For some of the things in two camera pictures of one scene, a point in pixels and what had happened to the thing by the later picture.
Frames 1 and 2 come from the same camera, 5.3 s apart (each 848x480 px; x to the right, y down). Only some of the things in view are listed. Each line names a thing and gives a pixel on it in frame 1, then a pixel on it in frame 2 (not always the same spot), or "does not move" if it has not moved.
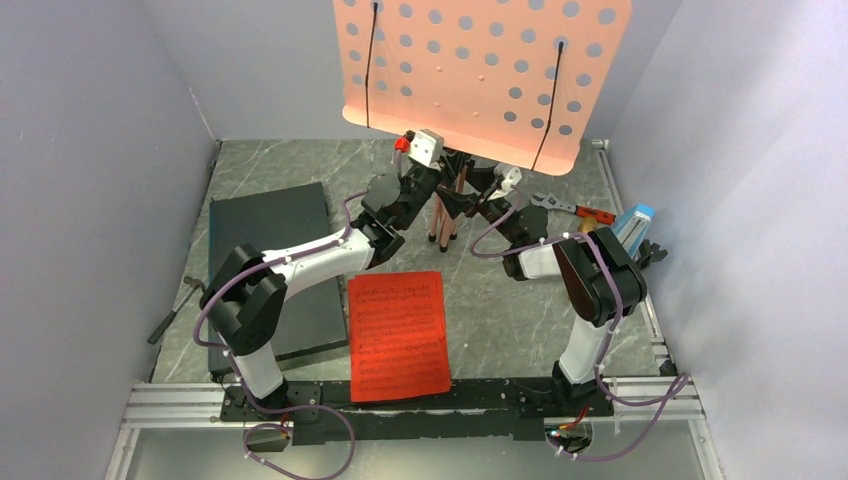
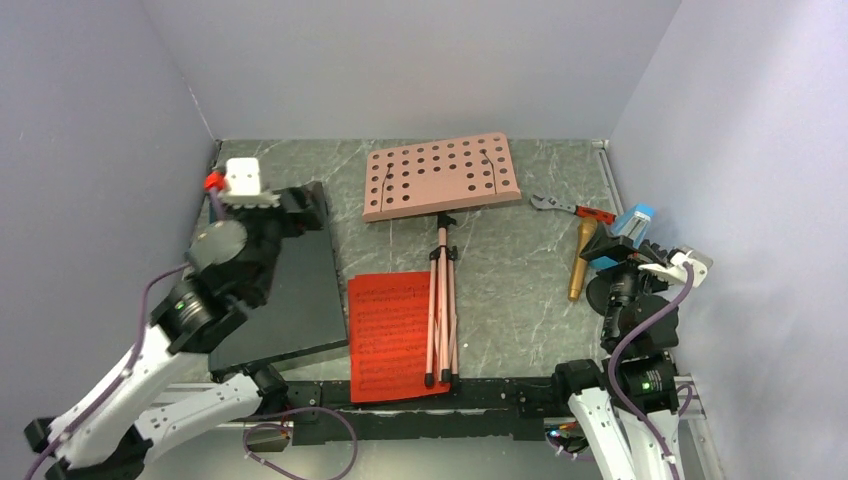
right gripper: (456, 203) to (603, 242)
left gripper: (435, 172) to (308, 217)
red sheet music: (397, 335) does not move
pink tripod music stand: (519, 82) to (440, 177)
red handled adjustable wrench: (550, 199) does not move
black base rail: (475, 410) does not move
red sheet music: (435, 327) to (438, 386)
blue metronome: (632, 229) does not move
